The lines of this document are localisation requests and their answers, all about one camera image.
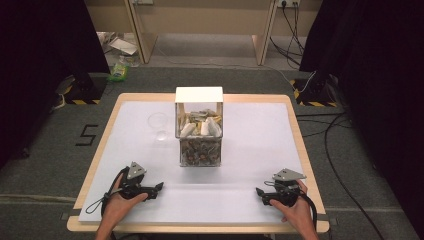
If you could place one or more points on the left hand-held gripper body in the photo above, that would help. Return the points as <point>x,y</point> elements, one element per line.
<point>133,185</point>

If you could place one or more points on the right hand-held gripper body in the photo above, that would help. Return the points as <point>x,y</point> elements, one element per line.
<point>284,191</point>

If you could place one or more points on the person's right hand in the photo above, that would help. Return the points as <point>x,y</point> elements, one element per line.
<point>298,211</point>

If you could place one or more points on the person's left hand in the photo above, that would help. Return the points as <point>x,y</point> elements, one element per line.
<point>118,208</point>

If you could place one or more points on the white table mat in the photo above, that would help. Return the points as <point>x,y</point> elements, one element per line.
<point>253,143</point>

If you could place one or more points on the pile of dark mottled packets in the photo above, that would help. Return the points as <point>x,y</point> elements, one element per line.
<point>200,151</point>

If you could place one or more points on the light wooden table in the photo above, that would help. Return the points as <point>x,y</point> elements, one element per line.
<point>301,133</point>

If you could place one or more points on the clear glass cup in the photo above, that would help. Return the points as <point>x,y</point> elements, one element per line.
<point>159,124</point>

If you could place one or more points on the pile of white packets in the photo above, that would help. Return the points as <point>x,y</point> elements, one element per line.
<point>203,125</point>

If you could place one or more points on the clear box with white lid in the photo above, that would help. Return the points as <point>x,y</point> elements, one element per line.
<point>199,95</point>

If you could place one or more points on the black stand base striped tape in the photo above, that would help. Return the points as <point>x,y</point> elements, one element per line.
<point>315,91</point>
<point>85,90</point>

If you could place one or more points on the green plastic packet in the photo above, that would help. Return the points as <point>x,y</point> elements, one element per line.
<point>118,72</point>

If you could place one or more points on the clear plastic bag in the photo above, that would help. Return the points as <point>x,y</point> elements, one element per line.
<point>130,60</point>

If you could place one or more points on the white papers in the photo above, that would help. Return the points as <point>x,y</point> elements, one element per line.
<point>121,45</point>

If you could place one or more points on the black curtain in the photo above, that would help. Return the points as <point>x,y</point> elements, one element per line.
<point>36,66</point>
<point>383,83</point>

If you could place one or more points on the wooden desk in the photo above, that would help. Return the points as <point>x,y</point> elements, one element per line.
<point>206,16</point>

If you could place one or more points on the white wall socket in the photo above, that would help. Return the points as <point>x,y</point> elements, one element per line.
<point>288,2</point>

